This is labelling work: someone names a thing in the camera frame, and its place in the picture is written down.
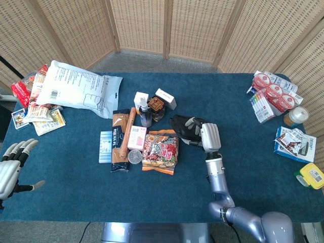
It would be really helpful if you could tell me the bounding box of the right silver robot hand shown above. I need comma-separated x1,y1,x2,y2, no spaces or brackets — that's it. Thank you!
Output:
183,116,222,153

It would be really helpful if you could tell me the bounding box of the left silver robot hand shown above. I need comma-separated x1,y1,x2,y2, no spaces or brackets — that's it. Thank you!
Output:
0,138,47,201

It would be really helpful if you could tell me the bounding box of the black zip pouch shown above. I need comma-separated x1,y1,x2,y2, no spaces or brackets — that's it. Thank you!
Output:
169,114,203,146

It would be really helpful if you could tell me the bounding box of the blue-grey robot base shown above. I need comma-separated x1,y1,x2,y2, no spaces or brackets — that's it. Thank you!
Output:
101,222,211,243

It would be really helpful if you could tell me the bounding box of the colourful red snack bag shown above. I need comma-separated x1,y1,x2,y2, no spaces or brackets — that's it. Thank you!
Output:
141,129,180,176

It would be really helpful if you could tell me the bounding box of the large white plastic bag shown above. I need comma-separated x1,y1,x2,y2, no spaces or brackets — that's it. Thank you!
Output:
36,60,124,119

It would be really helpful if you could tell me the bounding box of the blue table cloth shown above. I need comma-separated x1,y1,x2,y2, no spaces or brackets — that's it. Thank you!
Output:
0,72,324,224

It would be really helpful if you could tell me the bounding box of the blue playing card box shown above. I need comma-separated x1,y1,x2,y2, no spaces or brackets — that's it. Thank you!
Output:
11,108,30,130

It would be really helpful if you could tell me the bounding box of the white yellow flat box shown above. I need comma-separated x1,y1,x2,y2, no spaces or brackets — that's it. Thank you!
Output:
32,120,60,137

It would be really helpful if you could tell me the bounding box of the coloured marker pen set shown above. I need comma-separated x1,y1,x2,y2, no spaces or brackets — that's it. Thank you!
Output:
250,91,276,124

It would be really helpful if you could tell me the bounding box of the white box red print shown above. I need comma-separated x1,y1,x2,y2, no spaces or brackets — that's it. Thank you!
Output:
155,88,177,110

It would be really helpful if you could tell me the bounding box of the brown jar with lid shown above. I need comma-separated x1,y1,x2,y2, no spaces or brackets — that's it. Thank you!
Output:
147,96,167,123

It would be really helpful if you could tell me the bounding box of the white biscuit packet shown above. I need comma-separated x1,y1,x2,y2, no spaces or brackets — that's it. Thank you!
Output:
23,105,53,124

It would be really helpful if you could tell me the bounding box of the dark spray bottle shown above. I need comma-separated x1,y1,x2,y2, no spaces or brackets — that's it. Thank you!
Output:
138,97,153,128

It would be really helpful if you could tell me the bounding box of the pink white small box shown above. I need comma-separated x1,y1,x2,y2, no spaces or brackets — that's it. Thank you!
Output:
127,126,147,152

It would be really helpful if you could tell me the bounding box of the yellow green flat box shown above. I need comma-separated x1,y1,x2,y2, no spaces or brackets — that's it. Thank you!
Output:
49,108,66,128

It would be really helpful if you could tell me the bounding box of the red white lidded cup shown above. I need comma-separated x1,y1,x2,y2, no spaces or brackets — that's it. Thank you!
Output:
276,93,297,111
253,73,273,91
264,84,285,101

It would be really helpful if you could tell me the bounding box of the round grey metal tin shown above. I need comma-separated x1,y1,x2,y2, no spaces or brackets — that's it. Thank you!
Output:
128,149,143,165

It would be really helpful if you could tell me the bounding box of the white orange carton box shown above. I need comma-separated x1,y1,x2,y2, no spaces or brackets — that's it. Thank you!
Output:
133,91,149,115

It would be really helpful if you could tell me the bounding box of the red snack box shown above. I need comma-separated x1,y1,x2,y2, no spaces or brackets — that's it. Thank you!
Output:
11,80,32,108

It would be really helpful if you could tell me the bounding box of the long brown stick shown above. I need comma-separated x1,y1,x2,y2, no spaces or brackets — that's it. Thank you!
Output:
119,107,137,159

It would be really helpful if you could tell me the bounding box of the amber jar white lid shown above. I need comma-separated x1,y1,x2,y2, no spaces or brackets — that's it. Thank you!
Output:
283,106,310,127

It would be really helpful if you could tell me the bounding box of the white pink snack packet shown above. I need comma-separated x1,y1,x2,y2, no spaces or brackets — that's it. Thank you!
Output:
29,73,47,102

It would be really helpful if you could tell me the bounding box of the clear wrapped snack pack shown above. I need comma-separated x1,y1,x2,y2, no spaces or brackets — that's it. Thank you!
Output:
21,73,37,92

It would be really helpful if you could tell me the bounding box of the blue white carton box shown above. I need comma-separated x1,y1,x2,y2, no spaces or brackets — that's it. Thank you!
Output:
273,126,317,164

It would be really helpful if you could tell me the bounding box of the light blue tissue pack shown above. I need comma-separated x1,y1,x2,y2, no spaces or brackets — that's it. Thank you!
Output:
98,131,113,165

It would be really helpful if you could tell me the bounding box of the black pole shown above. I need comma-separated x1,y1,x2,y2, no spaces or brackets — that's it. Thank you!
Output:
0,55,24,78

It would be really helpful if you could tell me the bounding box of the yellow box with label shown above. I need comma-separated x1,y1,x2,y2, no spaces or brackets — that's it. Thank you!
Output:
294,163,324,190

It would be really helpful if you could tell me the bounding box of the wicker folding screen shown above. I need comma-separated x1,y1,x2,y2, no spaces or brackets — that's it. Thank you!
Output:
0,0,324,165

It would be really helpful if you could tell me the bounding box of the black floor cable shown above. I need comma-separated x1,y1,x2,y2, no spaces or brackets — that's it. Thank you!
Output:
80,222,91,243

